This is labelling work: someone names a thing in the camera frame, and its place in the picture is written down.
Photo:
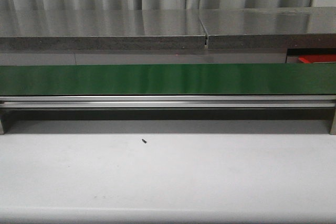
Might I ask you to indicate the green conveyor belt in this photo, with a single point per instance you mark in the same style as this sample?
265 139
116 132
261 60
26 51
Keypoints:
174 79

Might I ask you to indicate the red tray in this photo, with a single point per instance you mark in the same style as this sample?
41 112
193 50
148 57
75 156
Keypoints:
328 58

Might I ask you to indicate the grey stone counter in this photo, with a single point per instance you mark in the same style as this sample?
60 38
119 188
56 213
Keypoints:
103 37

